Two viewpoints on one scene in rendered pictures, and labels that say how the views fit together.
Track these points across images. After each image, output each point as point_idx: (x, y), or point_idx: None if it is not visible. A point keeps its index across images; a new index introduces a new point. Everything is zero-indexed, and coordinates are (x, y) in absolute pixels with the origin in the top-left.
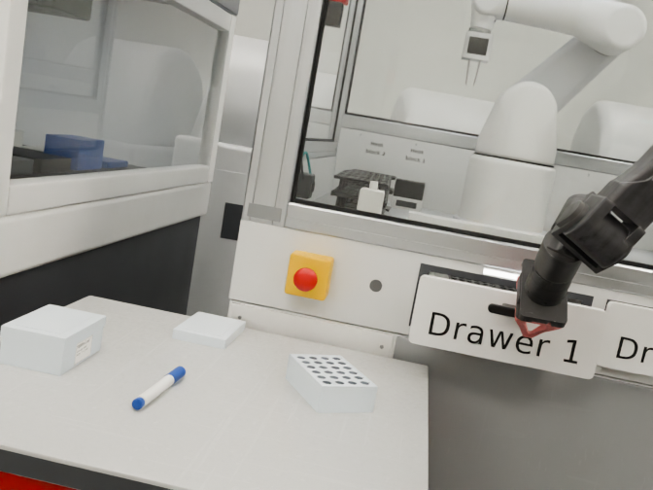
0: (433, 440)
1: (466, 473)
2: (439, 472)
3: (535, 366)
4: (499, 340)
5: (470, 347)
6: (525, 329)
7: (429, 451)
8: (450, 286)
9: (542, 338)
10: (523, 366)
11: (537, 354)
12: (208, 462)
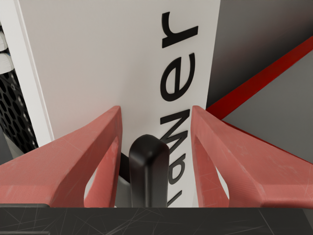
0: (215, 58)
1: (240, 3)
2: (237, 34)
3: (214, 22)
4: (176, 130)
5: (190, 162)
6: (218, 181)
7: (222, 55)
8: None
9: (160, 40)
10: (213, 50)
11: (194, 32)
12: None
